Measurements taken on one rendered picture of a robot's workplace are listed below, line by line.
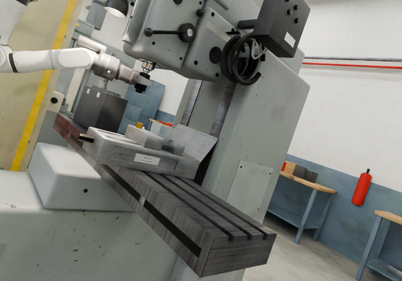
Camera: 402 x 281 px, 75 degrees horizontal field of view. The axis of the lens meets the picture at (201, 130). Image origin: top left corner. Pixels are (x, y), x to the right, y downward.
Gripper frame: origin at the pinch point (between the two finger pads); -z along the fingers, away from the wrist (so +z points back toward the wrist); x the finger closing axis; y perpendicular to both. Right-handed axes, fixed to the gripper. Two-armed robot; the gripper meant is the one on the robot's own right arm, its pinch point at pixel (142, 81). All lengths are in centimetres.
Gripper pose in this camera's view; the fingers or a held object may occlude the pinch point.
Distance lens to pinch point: 109.7
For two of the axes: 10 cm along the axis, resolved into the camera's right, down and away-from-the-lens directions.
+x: -4.3, -1.7, 8.9
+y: -3.4, 9.4, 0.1
